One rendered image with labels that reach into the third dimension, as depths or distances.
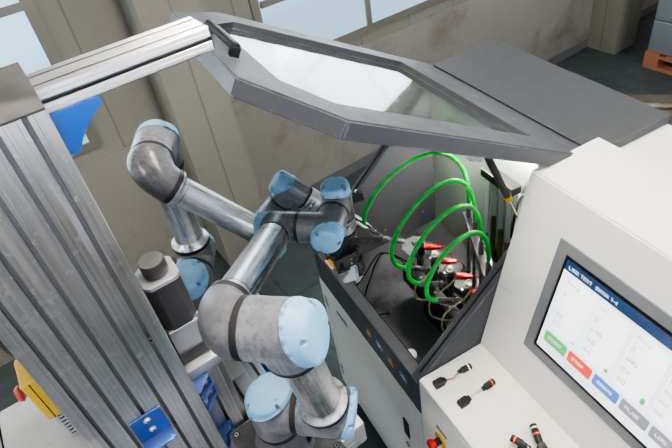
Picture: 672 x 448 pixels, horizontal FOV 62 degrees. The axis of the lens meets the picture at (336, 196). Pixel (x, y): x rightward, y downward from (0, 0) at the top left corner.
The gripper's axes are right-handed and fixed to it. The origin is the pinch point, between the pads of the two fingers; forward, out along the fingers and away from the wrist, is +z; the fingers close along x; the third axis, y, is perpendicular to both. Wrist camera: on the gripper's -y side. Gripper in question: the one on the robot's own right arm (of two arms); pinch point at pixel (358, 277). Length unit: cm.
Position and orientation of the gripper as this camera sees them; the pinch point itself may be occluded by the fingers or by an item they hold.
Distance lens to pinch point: 160.2
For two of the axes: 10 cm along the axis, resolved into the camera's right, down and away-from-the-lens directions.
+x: 4.7, 5.0, -7.3
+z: 1.4, 7.7, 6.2
